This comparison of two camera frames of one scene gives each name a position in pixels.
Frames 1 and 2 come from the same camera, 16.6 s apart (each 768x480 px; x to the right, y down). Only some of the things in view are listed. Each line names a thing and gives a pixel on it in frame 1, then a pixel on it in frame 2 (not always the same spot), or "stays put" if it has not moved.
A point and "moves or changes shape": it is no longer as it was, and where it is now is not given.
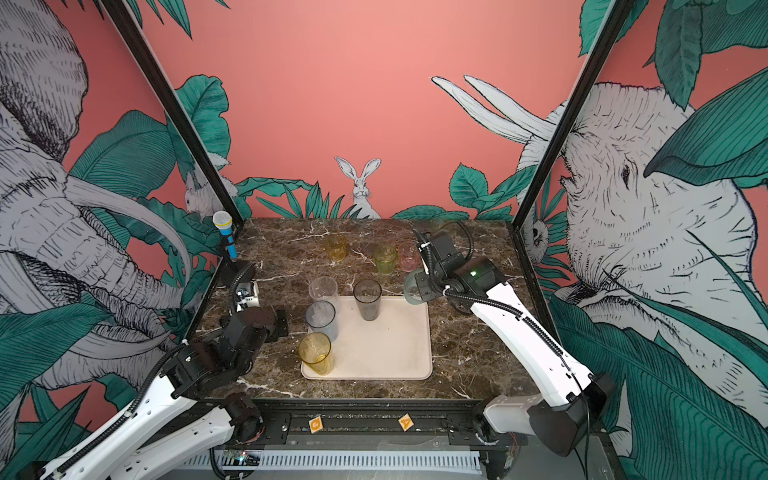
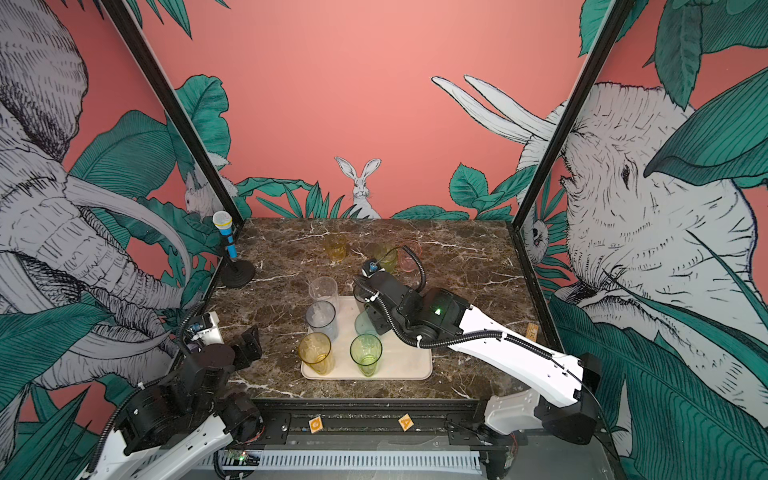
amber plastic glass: [314, 349] stays put
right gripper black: [423, 281] -> [377, 318]
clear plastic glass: [324, 288] stays put
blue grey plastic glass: [320, 317] stays put
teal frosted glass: [411, 289] moves or changes shape
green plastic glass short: [385, 255] stays put
